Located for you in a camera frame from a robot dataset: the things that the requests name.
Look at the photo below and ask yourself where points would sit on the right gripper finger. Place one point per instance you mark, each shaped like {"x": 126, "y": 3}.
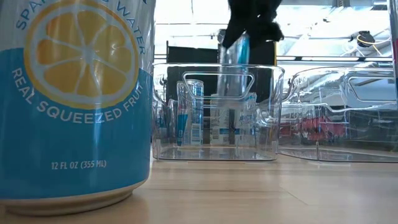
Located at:
{"x": 267, "y": 31}
{"x": 233, "y": 32}

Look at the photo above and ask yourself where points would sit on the clear plastic bin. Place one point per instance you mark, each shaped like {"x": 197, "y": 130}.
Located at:
{"x": 342, "y": 93}
{"x": 267, "y": 93}

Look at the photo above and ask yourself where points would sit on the black aluminium table frame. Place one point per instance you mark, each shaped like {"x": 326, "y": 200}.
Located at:
{"x": 311, "y": 58}

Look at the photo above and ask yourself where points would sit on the blue white sparkling water can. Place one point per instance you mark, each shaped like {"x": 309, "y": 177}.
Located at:
{"x": 77, "y": 140}

